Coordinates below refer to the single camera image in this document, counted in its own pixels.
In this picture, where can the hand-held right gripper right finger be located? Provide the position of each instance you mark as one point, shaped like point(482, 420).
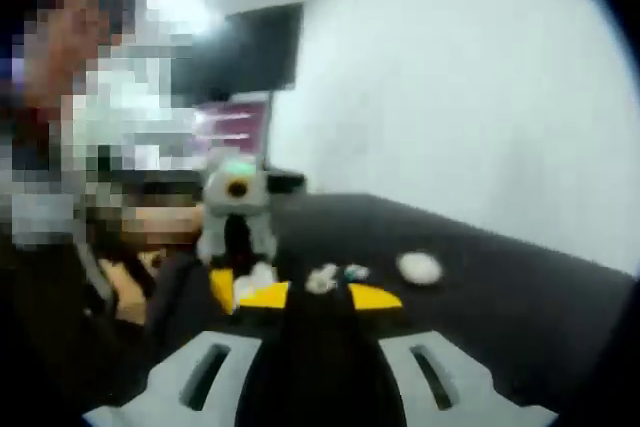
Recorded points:
point(475, 397)

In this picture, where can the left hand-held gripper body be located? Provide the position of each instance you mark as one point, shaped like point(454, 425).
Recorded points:
point(260, 192)

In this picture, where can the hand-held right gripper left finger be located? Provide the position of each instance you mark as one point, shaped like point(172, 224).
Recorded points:
point(160, 397)

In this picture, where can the white earphone with teal tip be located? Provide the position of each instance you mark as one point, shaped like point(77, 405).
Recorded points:
point(360, 272)

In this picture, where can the beige oval charging case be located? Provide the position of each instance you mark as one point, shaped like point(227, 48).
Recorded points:
point(419, 267)

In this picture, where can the black monitor base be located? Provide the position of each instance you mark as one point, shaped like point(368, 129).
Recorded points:
point(287, 181)

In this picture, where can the monitor with maroon screen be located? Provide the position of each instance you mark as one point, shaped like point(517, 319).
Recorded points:
point(235, 122)

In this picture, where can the black wall monitor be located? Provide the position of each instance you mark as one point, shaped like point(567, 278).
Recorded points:
point(260, 52)

